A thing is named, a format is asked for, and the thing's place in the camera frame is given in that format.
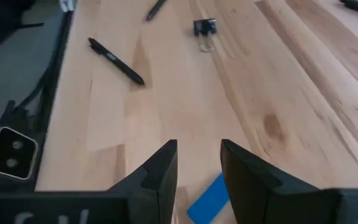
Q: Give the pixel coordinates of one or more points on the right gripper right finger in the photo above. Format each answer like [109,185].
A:
[259,199]

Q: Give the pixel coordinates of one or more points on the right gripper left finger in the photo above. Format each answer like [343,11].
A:
[157,193]

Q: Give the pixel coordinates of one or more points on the blue eraser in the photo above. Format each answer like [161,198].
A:
[208,202]

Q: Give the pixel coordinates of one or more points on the black binder clip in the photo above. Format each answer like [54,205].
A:
[204,26]

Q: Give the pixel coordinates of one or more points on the black camera with silver rim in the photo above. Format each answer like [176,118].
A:
[11,154]

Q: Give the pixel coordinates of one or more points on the black aluminium table frame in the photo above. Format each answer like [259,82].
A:
[54,77]

